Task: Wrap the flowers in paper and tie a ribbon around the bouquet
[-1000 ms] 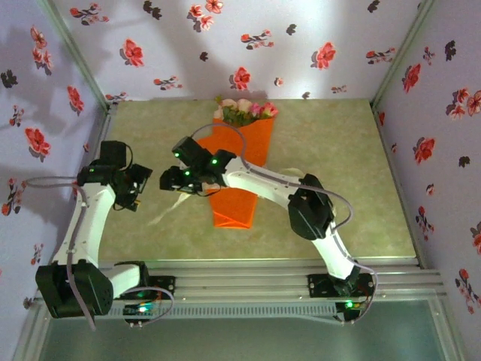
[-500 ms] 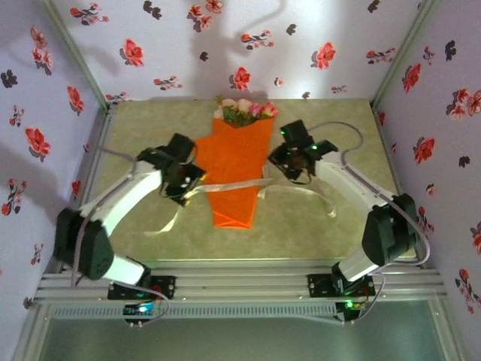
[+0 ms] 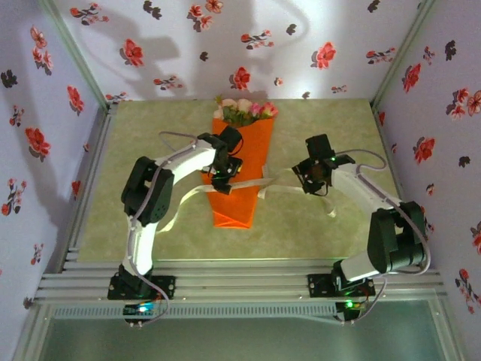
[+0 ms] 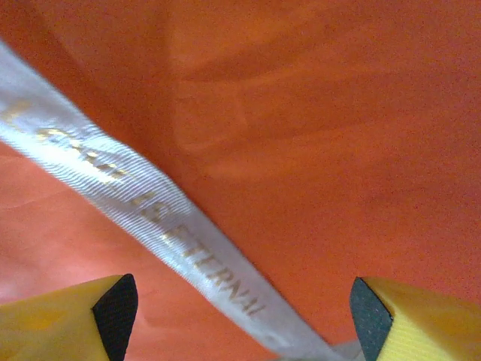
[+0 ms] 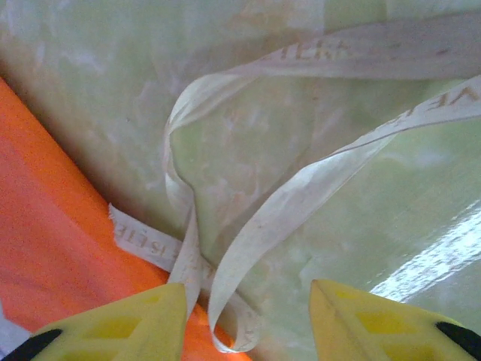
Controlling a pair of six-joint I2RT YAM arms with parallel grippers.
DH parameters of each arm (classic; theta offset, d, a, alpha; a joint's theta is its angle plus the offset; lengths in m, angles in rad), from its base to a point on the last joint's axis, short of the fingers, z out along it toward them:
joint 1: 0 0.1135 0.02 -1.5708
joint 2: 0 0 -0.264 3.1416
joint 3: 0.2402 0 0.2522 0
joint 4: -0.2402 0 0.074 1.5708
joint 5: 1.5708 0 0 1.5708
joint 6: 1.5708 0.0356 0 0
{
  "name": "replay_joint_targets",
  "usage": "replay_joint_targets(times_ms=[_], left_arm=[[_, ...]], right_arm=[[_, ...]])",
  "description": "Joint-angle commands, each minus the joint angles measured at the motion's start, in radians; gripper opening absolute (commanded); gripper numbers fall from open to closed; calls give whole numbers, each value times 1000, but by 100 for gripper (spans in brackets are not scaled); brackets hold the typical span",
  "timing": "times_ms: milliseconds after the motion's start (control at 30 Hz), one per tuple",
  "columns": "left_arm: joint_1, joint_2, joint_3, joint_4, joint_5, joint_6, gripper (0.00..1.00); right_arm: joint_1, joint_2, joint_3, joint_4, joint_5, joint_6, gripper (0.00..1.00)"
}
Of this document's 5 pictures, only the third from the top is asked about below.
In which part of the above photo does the white ribbon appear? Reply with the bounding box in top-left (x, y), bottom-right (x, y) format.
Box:
top-left (156, 164), bottom-right (338, 234)

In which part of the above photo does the orange wrapping paper sheet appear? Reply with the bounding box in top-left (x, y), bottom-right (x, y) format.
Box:
top-left (201, 114), bottom-right (277, 230)

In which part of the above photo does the pale peach artificial flower stem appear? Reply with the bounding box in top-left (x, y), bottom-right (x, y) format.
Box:
top-left (212, 94), bottom-right (237, 123)

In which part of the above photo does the cream artificial flower stem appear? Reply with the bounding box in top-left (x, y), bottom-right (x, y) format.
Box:
top-left (235, 98), bottom-right (253, 125)

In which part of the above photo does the grey right arm cable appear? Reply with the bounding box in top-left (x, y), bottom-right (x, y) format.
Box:
top-left (336, 149), bottom-right (432, 326)

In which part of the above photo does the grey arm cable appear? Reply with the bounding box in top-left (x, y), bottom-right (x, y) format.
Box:
top-left (126, 130), bottom-right (172, 328)
top-left (336, 149), bottom-right (432, 326)

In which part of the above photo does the grey left arm cable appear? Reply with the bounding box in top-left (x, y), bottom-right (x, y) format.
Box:
top-left (126, 130), bottom-right (172, 328)

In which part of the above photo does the aluminium side rail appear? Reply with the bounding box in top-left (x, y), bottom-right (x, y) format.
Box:
top-left (59, 107), bottom-right (116, 272)
top-left (371, 105), bottom-right (425, 268)

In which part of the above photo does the aluminium mounting rail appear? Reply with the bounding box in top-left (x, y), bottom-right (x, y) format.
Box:
top-left (33, 258), bottom-right (448, 304)

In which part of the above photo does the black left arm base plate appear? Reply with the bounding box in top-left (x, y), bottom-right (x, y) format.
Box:
top-left (107, 275), bottom-right (177, 302)

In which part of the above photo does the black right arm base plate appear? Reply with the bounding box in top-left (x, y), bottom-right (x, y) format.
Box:
top-left (307, 273), bottom-right (377, 300)

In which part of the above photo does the grey slotted cable duct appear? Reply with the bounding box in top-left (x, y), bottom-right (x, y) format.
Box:
top-left (48, 302), bottom-right (339, 320)

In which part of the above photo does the aluminium corner post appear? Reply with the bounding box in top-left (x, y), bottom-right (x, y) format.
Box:
top-left (370, 0), bottom-right (439, 112)
top-left (39, 0), bottom-right (113, 112)

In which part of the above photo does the aluminium lower frame post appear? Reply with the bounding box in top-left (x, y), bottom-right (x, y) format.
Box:
top-left (11, 303), bottom-right (52, 361)
top-left (428, 296), bottom-right (469, 361)

